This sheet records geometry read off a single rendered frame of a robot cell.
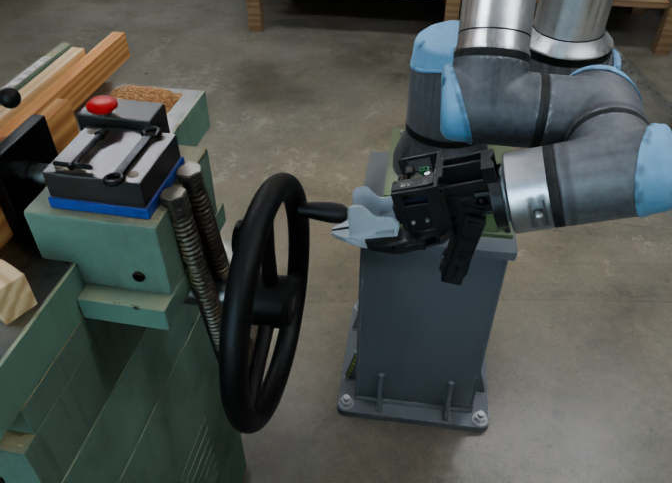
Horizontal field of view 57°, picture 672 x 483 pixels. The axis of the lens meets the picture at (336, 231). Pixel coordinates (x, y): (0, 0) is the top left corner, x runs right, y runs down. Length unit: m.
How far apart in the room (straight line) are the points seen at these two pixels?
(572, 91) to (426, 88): 0.39
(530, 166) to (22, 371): 0.52
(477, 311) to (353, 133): 1.38
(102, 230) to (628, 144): 0.51
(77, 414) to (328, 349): 1.05
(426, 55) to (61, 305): 0.70
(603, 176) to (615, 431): 1.10
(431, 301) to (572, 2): 0.62
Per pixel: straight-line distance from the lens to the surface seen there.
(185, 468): 1.09
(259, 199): 0.61
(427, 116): 1.12
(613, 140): 0.68
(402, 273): 1.24
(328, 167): 2.33
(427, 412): 1.57
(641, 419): 1.74
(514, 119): 0.75
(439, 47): 1.07
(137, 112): 0.67
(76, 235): 0.64
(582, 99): 0.76
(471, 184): 0.68
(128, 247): 0.62
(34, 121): 0.72
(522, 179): 0.67
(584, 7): 1.06
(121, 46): 1.04
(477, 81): 0.75
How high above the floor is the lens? 1.32
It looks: 40 degrees down
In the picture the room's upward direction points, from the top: straight up
